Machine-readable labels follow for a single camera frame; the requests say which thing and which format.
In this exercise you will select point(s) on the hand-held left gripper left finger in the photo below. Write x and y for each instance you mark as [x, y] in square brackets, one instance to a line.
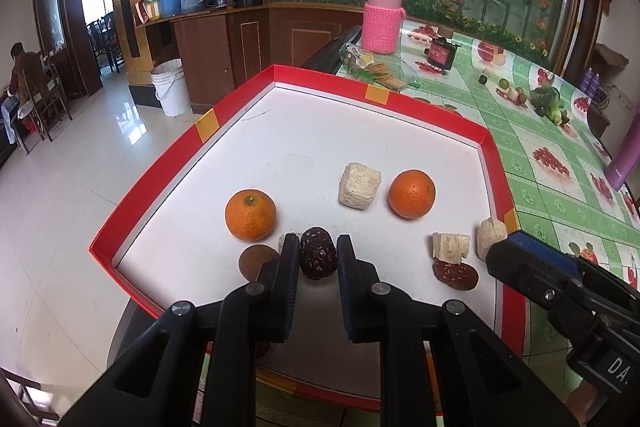
[289, 287]

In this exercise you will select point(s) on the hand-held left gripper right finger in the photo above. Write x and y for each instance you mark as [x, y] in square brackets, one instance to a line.
[349, 302]

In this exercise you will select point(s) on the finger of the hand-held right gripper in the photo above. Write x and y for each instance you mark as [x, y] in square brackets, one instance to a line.
[542, 252]

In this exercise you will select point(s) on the dark red date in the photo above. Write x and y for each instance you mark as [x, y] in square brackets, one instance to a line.
[317, 253]
[455, 275]

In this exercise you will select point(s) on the orange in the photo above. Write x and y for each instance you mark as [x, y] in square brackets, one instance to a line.
[250, 214]
[411, 194]

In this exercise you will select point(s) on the red tray with white inside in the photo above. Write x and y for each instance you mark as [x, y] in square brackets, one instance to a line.
[310, 142]

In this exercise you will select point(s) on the person's right hand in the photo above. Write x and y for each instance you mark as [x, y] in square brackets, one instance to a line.
[584, 399]

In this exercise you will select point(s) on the brown round cookie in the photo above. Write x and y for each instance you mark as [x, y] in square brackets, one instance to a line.
[254, 261]

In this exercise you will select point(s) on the green checked fruit-print tablecloth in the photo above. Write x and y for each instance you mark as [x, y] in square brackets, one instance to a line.
[560, 187]

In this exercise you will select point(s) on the bok choy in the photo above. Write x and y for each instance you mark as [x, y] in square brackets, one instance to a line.
[547, 104]

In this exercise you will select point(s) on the reddish green grape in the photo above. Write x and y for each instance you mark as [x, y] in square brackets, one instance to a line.
[522, 96]

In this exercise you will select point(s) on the white garlic bulb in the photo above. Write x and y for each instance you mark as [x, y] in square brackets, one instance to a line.
[512, 93]

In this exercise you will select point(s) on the small purple bottle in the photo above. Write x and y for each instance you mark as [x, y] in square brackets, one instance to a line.
[586, 79]
[595, 82]

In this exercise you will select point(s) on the black jar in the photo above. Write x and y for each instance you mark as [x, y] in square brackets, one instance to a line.
[441, 52]

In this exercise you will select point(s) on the white plastic bucket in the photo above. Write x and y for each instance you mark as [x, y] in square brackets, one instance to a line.
[170, 87]

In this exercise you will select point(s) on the clear packet of crackers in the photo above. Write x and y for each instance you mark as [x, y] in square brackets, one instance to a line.
[372, 69]

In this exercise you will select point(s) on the wooden cabinet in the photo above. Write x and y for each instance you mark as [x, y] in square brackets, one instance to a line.
[240, 52]

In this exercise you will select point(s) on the jar in pink knitted sleeve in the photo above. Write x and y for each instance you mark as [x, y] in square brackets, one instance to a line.
[382, 19]

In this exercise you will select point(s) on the wooden chair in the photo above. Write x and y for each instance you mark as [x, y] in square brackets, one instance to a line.
[45, 104]

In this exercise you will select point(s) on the dark dining chair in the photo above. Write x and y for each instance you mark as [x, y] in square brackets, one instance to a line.
[107, 38]

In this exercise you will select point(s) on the red box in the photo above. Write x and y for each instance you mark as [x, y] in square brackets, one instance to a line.
[145, 12]

